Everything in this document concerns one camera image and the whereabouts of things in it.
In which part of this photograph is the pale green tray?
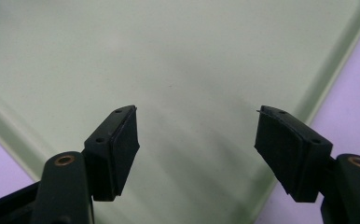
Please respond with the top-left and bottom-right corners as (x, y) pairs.
(0, 0), (360, 224)

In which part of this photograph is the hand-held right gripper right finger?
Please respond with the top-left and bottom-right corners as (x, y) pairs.
(254, 105), (334, 203)

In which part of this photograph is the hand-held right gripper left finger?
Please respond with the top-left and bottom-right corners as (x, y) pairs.
(83, 105), (141, 203)

